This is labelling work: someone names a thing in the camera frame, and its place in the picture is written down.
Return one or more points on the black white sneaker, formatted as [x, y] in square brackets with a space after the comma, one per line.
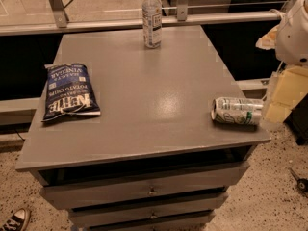
[17, 221]

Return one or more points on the clear plastic water bottle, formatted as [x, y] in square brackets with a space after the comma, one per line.
[152, 23]

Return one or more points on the black tool on floor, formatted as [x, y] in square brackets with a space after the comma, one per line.
[302, 183]

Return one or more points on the green 7up can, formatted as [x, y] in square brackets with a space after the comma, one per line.
[242, 111]

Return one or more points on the top grey drawer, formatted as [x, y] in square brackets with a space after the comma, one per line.
[141, 186]

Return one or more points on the middle grey drawer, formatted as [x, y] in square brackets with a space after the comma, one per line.
[156, 207]

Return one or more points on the bottom grey drawer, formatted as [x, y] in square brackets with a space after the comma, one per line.
[159, 224]

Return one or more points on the blue kettle chips bag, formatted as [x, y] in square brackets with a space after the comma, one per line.
[69, 92]

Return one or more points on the grey drawer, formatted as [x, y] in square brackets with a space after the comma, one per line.
[156, 207]
[159, 224]
[141, 186]

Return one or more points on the grey drawer cabinet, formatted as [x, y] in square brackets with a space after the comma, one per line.
[155, 111]

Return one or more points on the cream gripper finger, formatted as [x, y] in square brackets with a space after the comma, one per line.
[285, 92]
[268, 41]

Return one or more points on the metal railing frame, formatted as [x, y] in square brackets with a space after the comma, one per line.
[33, 17]

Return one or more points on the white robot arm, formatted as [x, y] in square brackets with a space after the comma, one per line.
[289, 39]

